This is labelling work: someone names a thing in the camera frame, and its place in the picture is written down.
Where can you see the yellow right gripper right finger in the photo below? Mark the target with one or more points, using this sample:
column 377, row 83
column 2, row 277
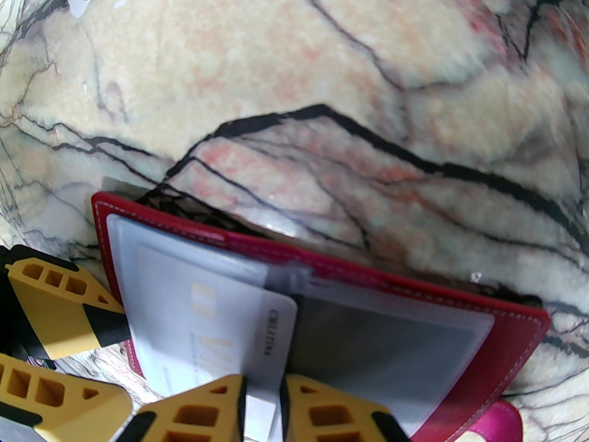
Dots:
column 340, row 419

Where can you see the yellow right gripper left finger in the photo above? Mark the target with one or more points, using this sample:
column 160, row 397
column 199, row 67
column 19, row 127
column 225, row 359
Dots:
column 184, row 421

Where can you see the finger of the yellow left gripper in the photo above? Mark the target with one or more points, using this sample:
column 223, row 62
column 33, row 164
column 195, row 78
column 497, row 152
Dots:
column 60, row 311
column 69, row 412

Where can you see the silver white credit card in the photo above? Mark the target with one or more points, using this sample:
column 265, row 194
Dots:
column 221, row 320

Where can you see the red leather card holder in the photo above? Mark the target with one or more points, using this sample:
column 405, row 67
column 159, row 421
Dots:
column 506, row 352

